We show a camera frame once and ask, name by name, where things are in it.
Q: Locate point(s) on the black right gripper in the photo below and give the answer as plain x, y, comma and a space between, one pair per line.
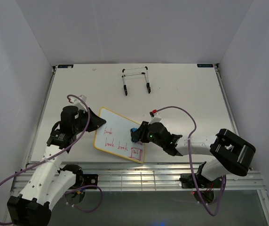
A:
143, 132

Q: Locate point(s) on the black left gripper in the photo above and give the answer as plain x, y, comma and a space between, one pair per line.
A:
96, 121

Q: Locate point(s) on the blue bone-shaped whiteboard eraser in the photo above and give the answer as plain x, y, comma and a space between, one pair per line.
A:
135, 135

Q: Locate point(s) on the yellow-framed whiteboard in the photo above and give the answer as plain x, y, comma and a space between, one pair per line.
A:
114, 137

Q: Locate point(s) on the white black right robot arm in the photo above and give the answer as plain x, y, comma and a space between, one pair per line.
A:
232, 154

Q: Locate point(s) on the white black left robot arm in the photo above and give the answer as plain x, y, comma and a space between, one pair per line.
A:
49, 182

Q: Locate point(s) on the black metal whiteboard stand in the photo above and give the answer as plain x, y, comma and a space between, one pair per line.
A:
135, 73

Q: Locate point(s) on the blue label sticker left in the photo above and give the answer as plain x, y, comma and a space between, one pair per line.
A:
65, 66

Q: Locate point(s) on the blue label sticker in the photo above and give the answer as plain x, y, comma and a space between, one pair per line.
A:
205, 65
65, 66

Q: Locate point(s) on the blue label sticker right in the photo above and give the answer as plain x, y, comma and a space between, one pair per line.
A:
205, 65

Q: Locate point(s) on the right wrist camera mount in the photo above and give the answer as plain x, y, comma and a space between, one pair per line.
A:
155, 117

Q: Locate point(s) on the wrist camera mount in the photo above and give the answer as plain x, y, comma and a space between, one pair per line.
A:
155, 117
78, 102

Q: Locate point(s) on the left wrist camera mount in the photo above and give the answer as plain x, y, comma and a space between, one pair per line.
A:
78, 102

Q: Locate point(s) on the aluminium table edge rail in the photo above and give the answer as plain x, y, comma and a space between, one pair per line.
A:
134, 177

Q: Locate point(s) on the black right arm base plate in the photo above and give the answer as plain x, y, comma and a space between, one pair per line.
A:
187, 181

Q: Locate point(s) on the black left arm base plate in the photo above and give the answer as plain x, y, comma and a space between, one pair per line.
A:
89, 180

